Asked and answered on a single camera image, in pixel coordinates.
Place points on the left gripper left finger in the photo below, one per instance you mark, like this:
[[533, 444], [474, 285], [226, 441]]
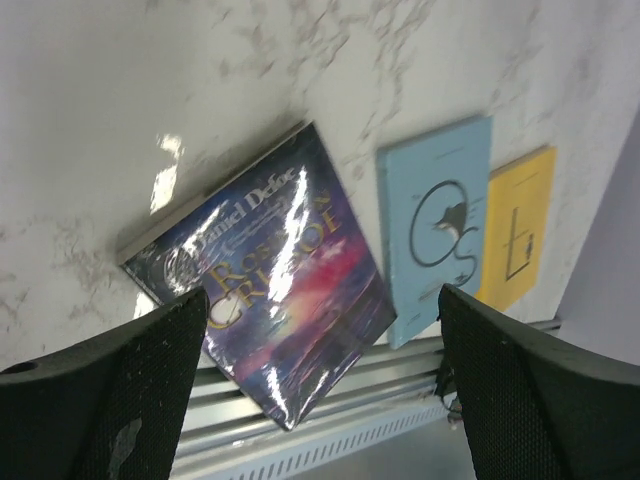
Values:
[[109, 407]]

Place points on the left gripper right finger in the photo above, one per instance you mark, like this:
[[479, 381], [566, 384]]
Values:
[[533, 405]]

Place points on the yellow letter L book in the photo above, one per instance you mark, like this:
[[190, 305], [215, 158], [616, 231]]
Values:
[[519, 196]]

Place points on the dark purple book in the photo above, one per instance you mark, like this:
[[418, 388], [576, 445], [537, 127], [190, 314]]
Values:
[[295, 295]]

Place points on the light blue fish book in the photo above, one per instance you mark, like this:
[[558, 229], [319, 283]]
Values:
[[432, 194]]

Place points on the aluminium mounting rail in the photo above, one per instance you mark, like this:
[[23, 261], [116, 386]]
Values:
[[219, 414]]

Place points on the white slotted cable duct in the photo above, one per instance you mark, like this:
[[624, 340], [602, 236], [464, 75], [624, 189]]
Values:
[[280, 455]]

